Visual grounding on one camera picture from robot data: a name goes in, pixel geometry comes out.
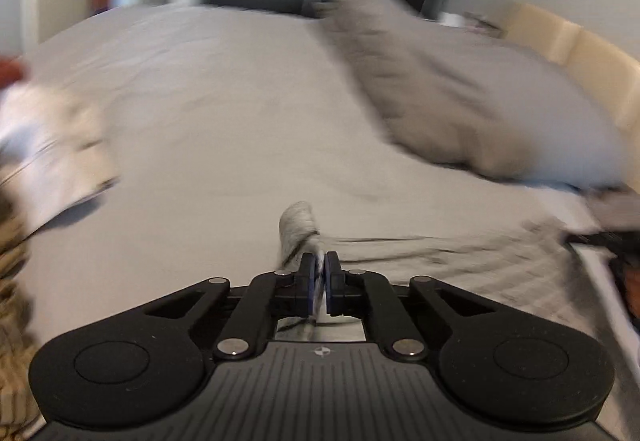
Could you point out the grey striped bow-print garment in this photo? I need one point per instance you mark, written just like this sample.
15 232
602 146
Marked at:
450 266

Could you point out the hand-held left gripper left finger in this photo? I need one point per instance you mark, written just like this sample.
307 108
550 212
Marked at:
311 281

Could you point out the beige striped garment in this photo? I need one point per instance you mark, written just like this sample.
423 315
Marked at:
15 321

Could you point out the light thin-striped garment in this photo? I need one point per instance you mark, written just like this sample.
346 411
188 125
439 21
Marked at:
50 146

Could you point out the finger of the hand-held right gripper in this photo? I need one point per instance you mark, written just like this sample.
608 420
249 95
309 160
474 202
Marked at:
605 239

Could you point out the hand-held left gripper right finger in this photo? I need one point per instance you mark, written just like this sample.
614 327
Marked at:
330 281

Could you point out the grey bed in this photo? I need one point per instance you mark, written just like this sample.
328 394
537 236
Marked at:
225 121

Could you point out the rust red garment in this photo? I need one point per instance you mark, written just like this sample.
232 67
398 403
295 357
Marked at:
9 70

